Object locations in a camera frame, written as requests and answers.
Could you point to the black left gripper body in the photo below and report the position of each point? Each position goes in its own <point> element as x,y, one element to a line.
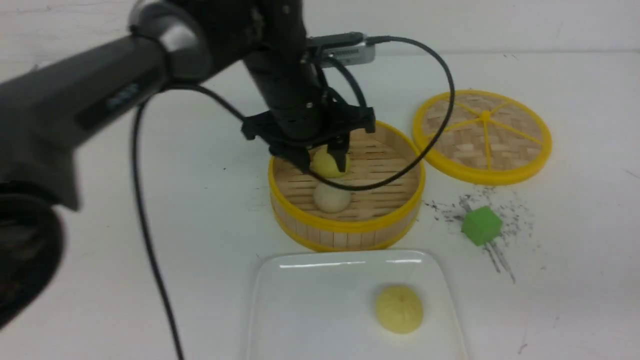
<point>310,125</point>

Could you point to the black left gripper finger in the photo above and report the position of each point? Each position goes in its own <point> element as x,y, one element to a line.
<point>338,149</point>
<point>297,155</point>

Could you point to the yellow steamed bun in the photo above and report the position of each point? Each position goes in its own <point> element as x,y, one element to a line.
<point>325,165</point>
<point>399,309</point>

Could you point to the white steamed bun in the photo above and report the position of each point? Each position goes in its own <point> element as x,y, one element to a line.
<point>331,200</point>

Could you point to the white square plate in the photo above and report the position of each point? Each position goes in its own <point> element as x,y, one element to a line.
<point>321,306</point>

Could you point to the yellow steamed bun on plate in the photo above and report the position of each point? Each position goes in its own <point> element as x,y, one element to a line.
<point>399,309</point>

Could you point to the bamboo steamer basket yellow rim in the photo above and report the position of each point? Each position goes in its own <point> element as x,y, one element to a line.
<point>373,219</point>

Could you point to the bamboo steamer lid yellow rim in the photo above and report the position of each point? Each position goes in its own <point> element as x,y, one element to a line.
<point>491,140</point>

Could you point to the green cube block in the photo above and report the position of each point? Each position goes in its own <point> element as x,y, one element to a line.
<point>482,225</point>

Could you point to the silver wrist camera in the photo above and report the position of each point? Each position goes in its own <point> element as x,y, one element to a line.
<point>350,48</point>

